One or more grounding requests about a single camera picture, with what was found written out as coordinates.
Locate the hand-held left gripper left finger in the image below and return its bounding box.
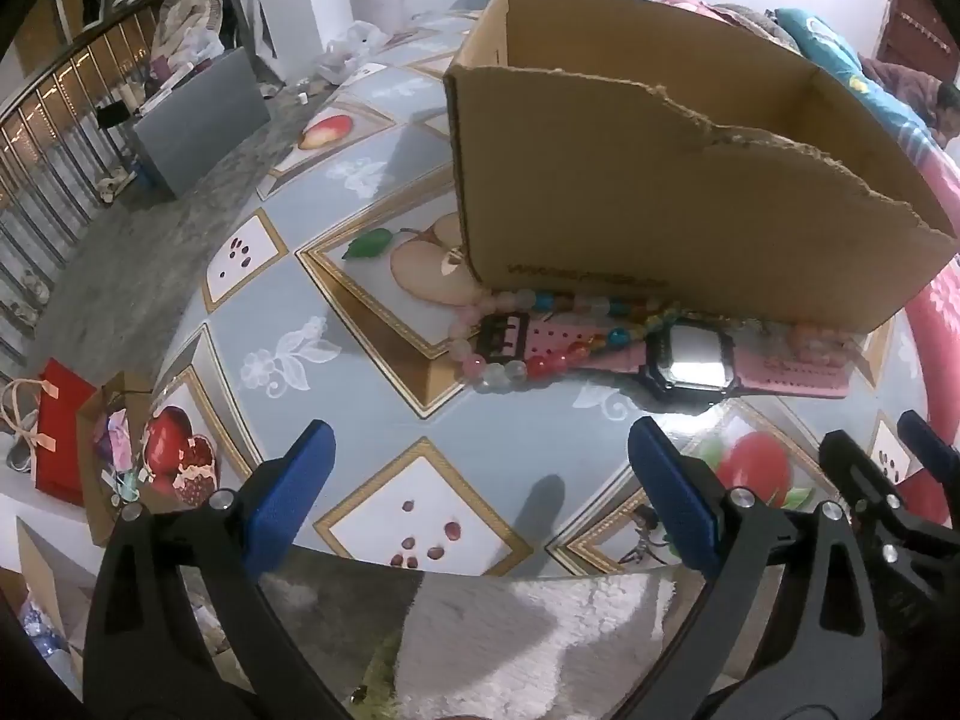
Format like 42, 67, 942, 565
82, 420, 353, 720

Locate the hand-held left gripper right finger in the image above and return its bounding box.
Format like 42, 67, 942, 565
626, 414, 882, 720

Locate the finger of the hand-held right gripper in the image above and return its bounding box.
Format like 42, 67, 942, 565
819, 431, 938, 616
898, 411, 960, 533

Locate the pink strap digital watch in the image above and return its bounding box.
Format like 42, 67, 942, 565
476, 311, 852, 410

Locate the peach pink bead bracelet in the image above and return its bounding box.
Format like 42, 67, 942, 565
750, 319, 860, 365

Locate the multicoloured bead bracelet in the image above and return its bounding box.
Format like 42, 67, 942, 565
529, 291, 680, 361

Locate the pink white red bead bracelet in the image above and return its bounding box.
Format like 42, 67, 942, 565
448, 289, 575, 395

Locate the brown cardboard box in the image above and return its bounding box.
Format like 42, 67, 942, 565
442, 0, 959, 335

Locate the brown paper bag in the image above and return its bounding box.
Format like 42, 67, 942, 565
77, 373, 155, 548

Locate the red paper bag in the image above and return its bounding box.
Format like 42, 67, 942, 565
30, 358, 100, 507

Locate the grey cabinet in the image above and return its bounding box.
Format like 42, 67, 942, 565
131, 45, 272, 200

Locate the blue quilt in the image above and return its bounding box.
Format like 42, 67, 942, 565
772, 7, 938, 147

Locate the brown door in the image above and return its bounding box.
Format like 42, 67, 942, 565
877, 0, 960, 87

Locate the grey patterned pillow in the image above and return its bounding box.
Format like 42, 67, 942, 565
712, 4, 796, 46

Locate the white plastic bag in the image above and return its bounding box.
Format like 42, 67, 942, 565
319, 19, 391, 83

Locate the pile of clothes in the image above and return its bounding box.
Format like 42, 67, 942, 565
154, 0, 226, 65

